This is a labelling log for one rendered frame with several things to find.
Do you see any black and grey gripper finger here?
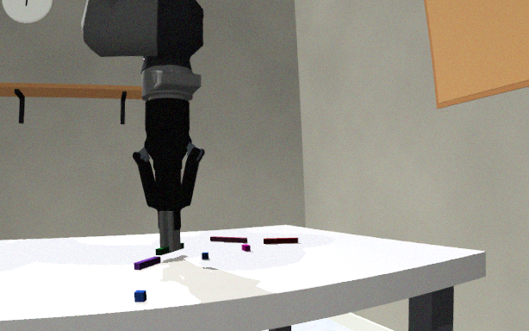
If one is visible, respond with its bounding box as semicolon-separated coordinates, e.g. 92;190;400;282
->
165;142;205;252
133;143;169;247

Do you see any dark red rod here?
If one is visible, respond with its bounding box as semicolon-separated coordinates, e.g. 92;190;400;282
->
264;238;298;244

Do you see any pink rod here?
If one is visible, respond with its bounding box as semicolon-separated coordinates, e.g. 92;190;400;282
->
210;236;247;243

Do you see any purple rod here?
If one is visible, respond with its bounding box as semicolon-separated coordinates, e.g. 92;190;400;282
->
134;256;161;270

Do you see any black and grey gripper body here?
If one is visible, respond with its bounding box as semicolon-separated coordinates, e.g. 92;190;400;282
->
144;98;192;165

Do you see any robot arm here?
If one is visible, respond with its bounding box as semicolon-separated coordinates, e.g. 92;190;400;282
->
81;0;203;101

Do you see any green rod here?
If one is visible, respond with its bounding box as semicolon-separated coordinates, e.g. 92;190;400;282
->
156;243;184;255

